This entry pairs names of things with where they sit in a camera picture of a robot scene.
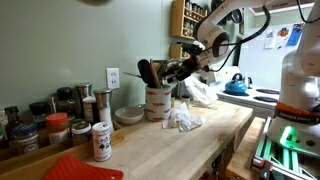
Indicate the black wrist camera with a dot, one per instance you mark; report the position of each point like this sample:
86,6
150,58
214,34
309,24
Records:
191,49

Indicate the white ceramic bowl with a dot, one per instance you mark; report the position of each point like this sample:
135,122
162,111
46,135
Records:
129,115

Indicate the wooden spice rack small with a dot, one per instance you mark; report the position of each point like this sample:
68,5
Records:
175,51

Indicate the spice jar orange lid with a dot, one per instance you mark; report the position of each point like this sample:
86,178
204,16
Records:
57,128

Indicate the blue kettle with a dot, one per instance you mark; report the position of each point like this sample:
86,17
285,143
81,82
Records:
235,86

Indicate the hanging dark pan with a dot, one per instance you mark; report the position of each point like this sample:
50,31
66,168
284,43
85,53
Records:
237,16

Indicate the black stove burner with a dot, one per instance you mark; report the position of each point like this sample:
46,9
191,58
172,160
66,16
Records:
265,99
267,91

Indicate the red silicone trivet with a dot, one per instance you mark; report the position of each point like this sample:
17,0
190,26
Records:
76,170

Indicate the small jar white lid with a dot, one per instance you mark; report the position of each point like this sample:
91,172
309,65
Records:
81,133

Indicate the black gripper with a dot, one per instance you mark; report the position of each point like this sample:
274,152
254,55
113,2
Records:
191,66

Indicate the white utensil crock red fish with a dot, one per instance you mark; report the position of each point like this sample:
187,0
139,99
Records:
158,105

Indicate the glass jar black lid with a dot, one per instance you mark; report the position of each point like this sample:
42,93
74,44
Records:
39,113

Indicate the black plastic spoon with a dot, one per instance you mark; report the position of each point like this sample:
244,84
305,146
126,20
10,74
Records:
145,71

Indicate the wooden spice rack large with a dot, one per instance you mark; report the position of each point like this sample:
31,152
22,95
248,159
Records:
185,18

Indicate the white refrigerator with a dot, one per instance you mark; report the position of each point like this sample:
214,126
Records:
263,66

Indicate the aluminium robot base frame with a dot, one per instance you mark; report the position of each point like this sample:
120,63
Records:
276,160

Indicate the white stove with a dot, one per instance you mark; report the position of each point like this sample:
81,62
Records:
240,100

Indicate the spice jar blue lid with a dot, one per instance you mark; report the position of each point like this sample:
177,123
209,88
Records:
26,140

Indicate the white capped spice bottle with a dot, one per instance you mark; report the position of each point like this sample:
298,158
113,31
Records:
88,108

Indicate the dark bottle black cap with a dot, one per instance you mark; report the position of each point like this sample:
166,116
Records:
65,100

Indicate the steel grinder with white base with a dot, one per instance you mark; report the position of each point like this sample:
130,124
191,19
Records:
104,106

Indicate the white wall outlet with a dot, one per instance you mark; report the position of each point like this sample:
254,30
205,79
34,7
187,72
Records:
112,78

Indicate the small glass jar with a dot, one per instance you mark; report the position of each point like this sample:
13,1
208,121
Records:
185,101

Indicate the wooden spice tray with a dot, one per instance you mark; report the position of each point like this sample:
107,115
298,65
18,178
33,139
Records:
50,156

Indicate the white shaker with black spade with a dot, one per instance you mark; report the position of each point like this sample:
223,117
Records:
101,143

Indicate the small dark sauce bottle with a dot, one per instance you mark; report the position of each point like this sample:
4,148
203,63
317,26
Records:
12,121

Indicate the small white towel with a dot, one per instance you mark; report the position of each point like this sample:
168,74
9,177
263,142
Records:
183,118

